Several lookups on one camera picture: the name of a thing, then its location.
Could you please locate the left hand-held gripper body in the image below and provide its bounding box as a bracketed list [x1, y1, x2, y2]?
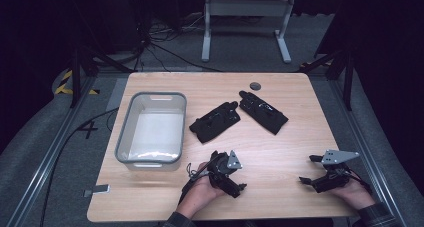
[206, 149, 244, 199]

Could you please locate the person's left hand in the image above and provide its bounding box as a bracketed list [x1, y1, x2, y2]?
[175, 161, 228, 220]

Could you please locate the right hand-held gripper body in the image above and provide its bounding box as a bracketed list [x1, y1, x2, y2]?
[312, 149, 361, 194]

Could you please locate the person's right hand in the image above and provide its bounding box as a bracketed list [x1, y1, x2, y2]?
[328, 177, 376, 211]

